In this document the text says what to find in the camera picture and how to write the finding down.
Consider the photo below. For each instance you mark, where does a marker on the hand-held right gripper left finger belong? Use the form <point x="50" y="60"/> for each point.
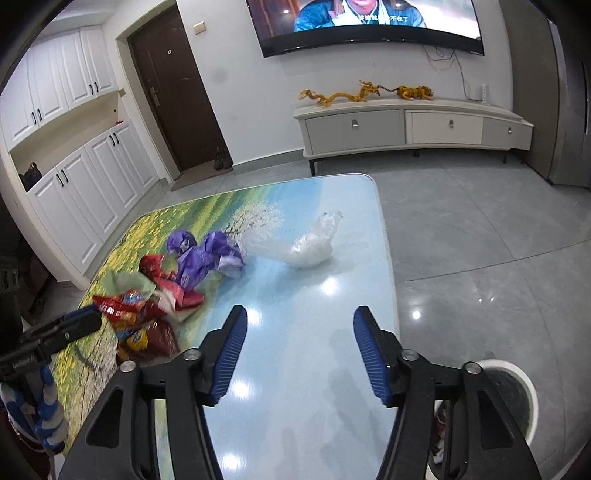
<point x="228" y="355"/>

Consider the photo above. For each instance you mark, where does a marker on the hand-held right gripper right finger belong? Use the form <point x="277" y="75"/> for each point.
<point x="371" y="360"/>

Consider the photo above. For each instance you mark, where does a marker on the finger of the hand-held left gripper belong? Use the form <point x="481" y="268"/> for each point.
<point x="60" y="334"/>
<point x="85" y="314"/>

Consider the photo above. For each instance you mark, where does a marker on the red orange snack packet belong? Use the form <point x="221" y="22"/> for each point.
<point x="124" y="307"/>

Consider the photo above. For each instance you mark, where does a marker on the yellow blue snack packet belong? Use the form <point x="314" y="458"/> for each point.
<point x="134" y="341"/>

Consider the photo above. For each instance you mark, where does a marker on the green paper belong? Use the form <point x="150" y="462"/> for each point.
<point x="131" y="282"/>

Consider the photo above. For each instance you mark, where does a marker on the dark red snack bag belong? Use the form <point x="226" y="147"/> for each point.
<point x="159" y="339"/>

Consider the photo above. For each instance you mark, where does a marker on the red wrapper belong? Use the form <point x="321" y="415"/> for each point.
<point x="182" y="295"/>

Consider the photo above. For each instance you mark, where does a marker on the purple plastic packaging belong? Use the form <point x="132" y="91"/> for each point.
<point x="207" y="261"/>

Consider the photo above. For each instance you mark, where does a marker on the clear plastic bag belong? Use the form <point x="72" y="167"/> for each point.
<point x="307" y="249"/>

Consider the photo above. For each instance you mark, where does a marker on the white trash bin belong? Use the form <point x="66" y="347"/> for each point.
<point x="531" y="406"/>

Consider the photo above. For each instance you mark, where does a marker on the white base cabinets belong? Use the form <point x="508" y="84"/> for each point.
<point x="87" y="198"/>

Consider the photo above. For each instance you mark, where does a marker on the pair of dark shoes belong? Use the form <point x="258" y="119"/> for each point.
<point x="222" y="159"/>

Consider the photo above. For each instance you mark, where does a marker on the white television stand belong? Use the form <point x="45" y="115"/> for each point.
<point x="397" y="127"/>

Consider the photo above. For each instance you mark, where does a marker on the dark brown door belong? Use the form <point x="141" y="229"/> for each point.
<point x="180" y="97"/>

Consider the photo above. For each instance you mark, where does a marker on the golden dragon figure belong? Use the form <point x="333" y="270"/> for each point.
<point x="341" y="96"/>

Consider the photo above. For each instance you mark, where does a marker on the golden tiger figure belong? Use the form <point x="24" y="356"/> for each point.
<point x="415" y="93"/>

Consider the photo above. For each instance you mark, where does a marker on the white power strip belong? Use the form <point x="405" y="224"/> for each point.
<point x="484" y="93"/>

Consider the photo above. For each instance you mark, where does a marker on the grey refrigerator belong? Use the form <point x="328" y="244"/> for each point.
<point x="568" y="115"/>

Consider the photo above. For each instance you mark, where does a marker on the white wall cabinets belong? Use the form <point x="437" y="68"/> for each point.
<point x="55" y="83"/>

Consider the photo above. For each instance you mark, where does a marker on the beige wall switch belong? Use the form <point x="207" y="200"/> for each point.
<point x="198" y="27"/>

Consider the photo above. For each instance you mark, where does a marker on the wall-mounted television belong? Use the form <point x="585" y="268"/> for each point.
<point x="369" y="23"/>

